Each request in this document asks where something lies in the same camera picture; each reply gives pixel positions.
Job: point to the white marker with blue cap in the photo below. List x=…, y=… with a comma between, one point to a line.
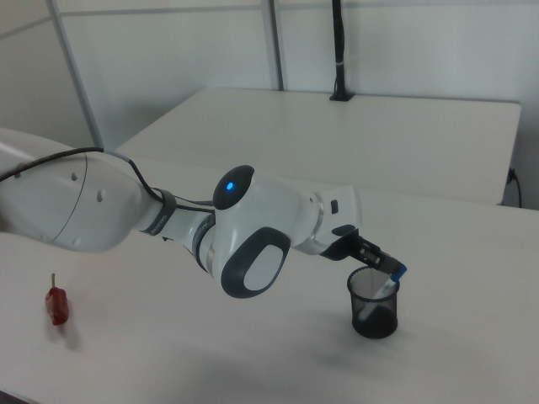
x=381, y=292

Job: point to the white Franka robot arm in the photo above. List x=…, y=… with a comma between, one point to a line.
x=168, y=219

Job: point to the white neighbouring table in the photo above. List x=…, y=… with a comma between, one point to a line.
x=337, y=139

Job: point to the red chili pepper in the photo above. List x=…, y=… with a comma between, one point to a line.
x=57, y=305

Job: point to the black mesh pen cup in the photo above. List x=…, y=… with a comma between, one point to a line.
x=375, y=320

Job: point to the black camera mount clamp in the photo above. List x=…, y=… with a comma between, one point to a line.
x=340, y=63

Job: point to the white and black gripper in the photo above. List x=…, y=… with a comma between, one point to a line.
x=339, y=210

